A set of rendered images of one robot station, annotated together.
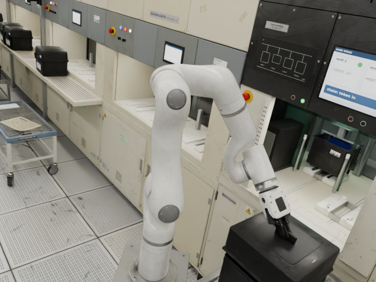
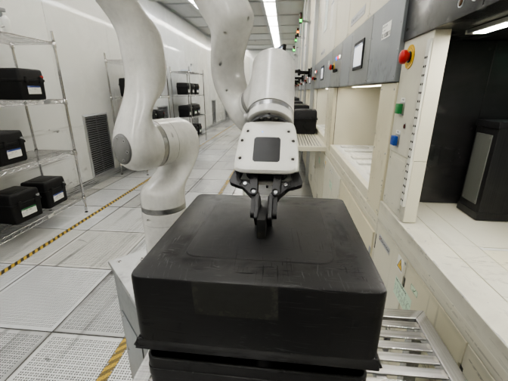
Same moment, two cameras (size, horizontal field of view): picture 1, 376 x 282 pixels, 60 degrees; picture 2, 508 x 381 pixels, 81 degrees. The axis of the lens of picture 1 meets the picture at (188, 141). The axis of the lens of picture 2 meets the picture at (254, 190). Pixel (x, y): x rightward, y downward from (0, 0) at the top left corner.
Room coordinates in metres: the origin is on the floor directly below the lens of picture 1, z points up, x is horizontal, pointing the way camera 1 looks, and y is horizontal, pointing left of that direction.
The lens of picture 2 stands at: (0.65, -0.70, 1.25)
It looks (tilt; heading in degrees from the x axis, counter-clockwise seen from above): 19 degrees down; 50
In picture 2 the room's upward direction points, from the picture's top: straight up
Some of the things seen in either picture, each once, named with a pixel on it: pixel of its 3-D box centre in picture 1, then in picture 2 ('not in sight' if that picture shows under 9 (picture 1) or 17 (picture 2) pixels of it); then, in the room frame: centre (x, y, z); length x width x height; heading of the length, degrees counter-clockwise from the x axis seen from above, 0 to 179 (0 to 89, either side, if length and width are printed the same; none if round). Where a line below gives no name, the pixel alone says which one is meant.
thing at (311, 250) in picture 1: (282, 245); (262, 247); (0.93, -0.39, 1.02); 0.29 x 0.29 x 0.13; 43
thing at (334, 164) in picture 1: (335, 149); not in sight; (1.86, -0.90, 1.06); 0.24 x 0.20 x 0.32; 44
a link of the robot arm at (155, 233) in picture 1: (160, 203); (168, 162); (0.99, 0.06, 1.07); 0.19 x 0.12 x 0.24; 17
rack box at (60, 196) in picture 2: not in sight; (45, 191); (0.88, 2.75, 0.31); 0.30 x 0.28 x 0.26; 48
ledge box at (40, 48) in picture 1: (51, 60); (304, 120); (3.33, 1.55, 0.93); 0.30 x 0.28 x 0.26; 41
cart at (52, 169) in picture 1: (19, 137); not in sight; (2.84, 1.65, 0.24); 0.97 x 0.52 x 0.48; 46
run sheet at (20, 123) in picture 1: (20, 123); not in sight; (2.69, 1.55, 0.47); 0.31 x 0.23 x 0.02; 65
